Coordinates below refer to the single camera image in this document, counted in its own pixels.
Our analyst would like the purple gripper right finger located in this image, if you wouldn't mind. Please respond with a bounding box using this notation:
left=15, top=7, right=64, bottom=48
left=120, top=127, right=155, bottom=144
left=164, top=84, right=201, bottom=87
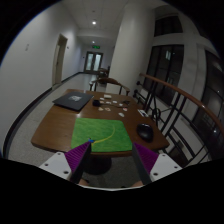
left=132, top=143, right=159, bottom=185

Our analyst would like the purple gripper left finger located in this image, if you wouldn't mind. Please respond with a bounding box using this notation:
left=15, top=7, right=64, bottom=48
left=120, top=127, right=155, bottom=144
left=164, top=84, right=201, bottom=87
left=65, top=142, right=91, bottom=184

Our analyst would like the black computer mouse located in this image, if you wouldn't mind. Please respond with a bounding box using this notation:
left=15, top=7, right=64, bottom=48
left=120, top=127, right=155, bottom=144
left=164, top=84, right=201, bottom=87
left=136, top=124, right=154, bottom=142

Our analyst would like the green mouse pad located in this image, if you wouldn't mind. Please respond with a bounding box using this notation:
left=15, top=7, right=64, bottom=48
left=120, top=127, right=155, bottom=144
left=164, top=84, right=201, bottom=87
left=71, top=118, right=132, bottom=153

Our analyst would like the brown wooden table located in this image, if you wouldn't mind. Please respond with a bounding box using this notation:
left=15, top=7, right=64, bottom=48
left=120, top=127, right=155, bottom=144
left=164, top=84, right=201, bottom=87
left=31, top=90, right=169, bottom=152

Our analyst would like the white card on table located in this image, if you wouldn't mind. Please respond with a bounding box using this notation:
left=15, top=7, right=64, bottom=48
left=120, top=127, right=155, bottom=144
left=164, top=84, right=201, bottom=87
left=138, top=109, right=148, bottom=117

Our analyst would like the black closed laptop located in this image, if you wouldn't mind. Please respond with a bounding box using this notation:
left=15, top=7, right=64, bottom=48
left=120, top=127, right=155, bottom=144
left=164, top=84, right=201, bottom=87
left=53, top=91, right=93, bottom=111

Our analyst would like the small black box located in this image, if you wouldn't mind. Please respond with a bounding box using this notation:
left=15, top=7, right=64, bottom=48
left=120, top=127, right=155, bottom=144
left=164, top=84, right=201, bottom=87
left=92, top=100, right=101, bottom=107

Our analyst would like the wooden stair handrail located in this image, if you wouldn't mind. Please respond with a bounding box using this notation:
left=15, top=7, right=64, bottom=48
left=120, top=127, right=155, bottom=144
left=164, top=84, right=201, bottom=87
left=139, top=73, right=224, bottom=137

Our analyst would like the wooden armchair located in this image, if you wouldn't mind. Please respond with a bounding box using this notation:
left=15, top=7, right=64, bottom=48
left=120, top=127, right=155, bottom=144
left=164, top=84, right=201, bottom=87
left=89, top=77, right=130, bottom=96

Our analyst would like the double glass door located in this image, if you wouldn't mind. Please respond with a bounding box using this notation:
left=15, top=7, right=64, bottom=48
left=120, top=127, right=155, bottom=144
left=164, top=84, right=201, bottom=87
left=84, top=51, right=103, bottom=74

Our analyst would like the brown side door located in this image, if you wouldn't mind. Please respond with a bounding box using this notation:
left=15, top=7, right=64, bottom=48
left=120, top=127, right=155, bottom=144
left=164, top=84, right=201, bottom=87
left=52, top=34, right=68, bottom=88

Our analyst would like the green exit sign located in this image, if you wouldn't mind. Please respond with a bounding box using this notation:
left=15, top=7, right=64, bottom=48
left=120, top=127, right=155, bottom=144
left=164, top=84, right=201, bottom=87
left=92, top=45, right=100, bottom=49

